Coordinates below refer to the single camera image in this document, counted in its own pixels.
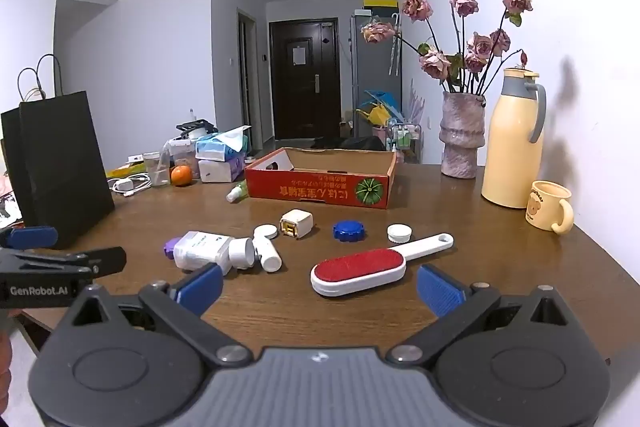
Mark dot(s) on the dark entrance door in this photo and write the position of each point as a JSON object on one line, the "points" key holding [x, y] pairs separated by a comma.
{"points": [[305, 97]]}

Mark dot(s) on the white folded umbrella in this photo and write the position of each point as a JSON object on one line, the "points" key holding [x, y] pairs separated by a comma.
{"points": [[394, 47]]}

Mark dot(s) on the red cardboard box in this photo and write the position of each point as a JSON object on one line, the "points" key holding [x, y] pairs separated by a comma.
{"points": [[320, 187]]}

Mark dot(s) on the clear plastic food container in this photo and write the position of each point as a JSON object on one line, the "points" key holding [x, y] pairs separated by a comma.
{"points": [[181, 152]]}

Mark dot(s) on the white round disc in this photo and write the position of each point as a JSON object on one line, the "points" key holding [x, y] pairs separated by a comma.
{"points": [[265, 232]]}

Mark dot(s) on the black paper bag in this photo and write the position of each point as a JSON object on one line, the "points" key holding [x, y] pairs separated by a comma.
{"points": [[65, 167]]}

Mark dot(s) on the purple tissue pack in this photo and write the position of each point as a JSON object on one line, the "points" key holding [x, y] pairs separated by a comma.
{"points": [[220, 169]]}

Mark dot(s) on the dried pink rose bouquet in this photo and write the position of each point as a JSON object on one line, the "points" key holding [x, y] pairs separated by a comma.
{"points": [[435, 62]]}

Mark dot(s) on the yellow and black box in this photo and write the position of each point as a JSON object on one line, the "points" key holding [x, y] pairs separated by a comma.
{"points": [[380, 3]]}

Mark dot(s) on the white round container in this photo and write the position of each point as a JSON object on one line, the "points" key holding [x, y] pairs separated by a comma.
{"points": [[195, 133]]}

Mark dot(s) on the white paper on door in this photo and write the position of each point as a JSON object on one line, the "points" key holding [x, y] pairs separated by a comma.
{"points": [[298, 55]]}

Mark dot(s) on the blue ridged cap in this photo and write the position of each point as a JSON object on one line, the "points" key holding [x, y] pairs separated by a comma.
{"points": [[348, 231]]}

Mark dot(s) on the yellow bear mug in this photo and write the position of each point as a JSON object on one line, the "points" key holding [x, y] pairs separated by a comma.
{"points": [[542, 204]]}

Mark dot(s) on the small white box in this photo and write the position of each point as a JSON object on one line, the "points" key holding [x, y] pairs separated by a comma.
{"points": [[136, 159]]}

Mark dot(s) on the orange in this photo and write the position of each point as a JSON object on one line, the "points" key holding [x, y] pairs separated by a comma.
{"points": [[181, 175]]}

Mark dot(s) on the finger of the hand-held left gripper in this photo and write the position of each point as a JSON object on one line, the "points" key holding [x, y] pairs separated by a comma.
{"points": [[32, 236], [107, 259]]}

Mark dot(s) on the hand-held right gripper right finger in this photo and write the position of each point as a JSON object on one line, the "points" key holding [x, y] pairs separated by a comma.
{"points": [[440, 289]]}

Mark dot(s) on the blue tissue pack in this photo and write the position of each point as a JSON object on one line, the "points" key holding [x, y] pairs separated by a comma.
{"points": [[220, 146]]}

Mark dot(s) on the grey refrigerator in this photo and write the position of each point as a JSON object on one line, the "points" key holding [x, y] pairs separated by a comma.
{"points": [[370, 57]]}

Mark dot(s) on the yellow snack packet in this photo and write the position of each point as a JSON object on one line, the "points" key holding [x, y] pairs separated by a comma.
{"points": [[122, 171]]}

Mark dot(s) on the red and white lint brush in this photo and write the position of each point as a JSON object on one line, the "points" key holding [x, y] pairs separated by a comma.
{"points": [[357, 269]]}

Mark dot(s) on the pink textured vase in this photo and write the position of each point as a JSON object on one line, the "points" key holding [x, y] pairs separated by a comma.
{"points": [[461, 137]]}

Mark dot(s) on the yellow thermos jug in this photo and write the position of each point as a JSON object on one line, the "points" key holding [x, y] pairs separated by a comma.
{"points": [[510, 147]]}

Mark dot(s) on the interior doorway frame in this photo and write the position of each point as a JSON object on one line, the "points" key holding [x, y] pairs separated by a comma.
{"points": [[246, 82]]}

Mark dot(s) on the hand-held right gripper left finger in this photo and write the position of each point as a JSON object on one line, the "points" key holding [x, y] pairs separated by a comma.
{"points": [[200, 287]]}

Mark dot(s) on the purple feather decoration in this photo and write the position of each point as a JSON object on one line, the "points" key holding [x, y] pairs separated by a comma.
{"points": [[415, 104]]}

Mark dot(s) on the clear drinking glass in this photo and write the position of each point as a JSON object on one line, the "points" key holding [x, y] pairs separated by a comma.
{"points": [[156, 172]]}

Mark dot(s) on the green spray bottle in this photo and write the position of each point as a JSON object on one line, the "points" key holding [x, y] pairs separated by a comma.
{"points": [[236, 192]]}

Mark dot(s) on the purple cap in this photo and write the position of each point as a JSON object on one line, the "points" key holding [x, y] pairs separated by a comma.
{"points": [[202, 251]]}

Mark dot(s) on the small white cap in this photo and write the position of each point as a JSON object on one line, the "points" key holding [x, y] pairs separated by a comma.
{"points": [[399, 233]]}

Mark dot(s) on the dark cloth bag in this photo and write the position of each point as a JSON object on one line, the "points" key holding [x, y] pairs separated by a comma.
{"points": [[350, 143]]}

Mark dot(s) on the white cube charger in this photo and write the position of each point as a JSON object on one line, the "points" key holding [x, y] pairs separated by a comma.
{"points": [[296, 223]]}

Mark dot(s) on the trolley with bottles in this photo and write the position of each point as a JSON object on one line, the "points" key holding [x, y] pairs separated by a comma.
{"points": [[402, 137]]}

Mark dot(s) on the pink bucket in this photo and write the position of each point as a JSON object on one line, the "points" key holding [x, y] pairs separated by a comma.
{"points": [[378, 132]]}

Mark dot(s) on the black frame rack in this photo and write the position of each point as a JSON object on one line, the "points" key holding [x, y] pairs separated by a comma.
{"points": [[197, 125]]}

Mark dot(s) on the white tube bottle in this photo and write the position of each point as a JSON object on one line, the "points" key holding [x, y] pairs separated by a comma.
{"points": [[269, 256]]}

